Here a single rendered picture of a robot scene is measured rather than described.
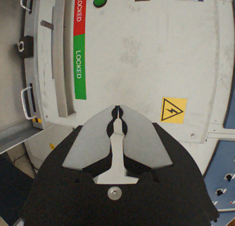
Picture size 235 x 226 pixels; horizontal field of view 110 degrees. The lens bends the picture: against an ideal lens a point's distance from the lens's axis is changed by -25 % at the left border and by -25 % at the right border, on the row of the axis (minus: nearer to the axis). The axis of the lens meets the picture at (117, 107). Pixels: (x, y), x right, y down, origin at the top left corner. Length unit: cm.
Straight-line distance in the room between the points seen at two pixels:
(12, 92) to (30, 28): 21
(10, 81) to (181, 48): 47
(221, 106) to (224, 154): 28
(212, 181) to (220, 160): 18
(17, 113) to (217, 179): 106
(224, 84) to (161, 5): 48
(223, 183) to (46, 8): 121
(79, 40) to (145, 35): 15
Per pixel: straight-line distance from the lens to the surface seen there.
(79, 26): 31
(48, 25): 33
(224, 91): 65
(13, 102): 45
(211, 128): 67
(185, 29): 26
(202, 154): 74
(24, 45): 41
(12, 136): 46
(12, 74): 45
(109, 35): 27
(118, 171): 79
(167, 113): 25
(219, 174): 87
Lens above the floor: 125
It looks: 15 degrees down
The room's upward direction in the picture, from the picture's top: 95 degrees clockwise
